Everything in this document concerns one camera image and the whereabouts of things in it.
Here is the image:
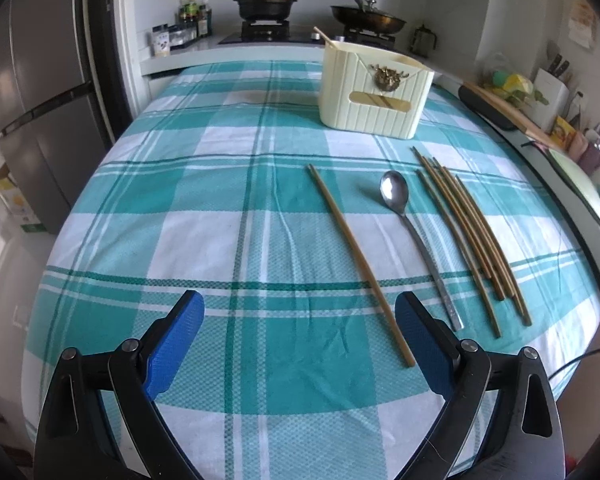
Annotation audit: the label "wooden cutting board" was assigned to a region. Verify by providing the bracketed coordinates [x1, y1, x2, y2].
[462, 81, 563, 150]

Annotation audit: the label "thin black cable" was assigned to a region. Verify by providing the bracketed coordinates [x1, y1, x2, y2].
[552, 342, 600, 380]

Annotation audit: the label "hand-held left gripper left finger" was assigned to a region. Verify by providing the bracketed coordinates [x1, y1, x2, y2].
[32, 290, 206, 480]

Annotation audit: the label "plastic bag yellow green contents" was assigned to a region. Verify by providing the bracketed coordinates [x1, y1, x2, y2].
[480, 52, 538, 108]

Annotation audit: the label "yellow packet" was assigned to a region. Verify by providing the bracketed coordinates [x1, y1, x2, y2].
[551, 116, 577, 145]

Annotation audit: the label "glass pan lid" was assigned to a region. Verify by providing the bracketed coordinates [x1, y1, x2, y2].
[347, 0, 398, 18]

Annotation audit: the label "yellow cardboard box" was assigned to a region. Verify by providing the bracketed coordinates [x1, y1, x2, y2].
[0, 164, 48, 235]

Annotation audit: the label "bundle of wooden chopsticks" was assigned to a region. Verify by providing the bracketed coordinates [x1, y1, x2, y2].
[411, 146, 533, 338]

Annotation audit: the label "cream ribbed utensil holder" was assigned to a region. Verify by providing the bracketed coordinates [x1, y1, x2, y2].
[317, 37, 435, 140]

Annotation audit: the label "pale green cutting board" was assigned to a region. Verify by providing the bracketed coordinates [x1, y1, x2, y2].
[547, 147, 600, 237]

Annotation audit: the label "dark sauce bottle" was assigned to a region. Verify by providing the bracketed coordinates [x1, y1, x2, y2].
[197, 2, 214, 38]

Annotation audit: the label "black pot with orange lid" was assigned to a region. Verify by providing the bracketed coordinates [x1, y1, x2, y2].
[233, 0, 290, 23]

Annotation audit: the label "white knife block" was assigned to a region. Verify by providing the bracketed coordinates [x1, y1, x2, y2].
[530, 67, 576, 131]

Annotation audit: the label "grey refrigerator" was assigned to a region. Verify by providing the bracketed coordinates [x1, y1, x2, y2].
[0, 0, 118, 236]

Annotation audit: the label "black frying pan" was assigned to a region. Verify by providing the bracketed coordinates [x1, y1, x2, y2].
[330, 0, 407, 35]

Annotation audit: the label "spice jar with black lid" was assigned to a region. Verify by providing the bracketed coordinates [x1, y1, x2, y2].
[152, 24, 173, 57]

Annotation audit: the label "paper wall notice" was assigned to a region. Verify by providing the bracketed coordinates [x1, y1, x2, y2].
[567, 0, 599, 51]

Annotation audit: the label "metal spoon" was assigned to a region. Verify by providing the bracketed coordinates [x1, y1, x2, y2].
[379, 170, 466, 332]

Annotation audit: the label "maroon bottle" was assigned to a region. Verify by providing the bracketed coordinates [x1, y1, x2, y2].
[577, 137, 600, 176]

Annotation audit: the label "teal plaid tablecloth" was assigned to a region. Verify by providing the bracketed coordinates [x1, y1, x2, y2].
[22, 60, 600, 480]

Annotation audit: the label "black gas stove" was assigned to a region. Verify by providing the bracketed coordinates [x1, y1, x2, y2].
[218, 19, 398, 46]

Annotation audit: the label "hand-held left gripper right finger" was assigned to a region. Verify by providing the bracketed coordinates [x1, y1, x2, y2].
[395, 291, 566, 480]

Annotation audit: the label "dark glass kettle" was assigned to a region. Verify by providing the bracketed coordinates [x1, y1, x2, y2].
[412, 24, 438, 59]

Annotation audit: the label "black oblong pad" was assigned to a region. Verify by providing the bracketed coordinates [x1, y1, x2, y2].
[458, 85, 518, 132]

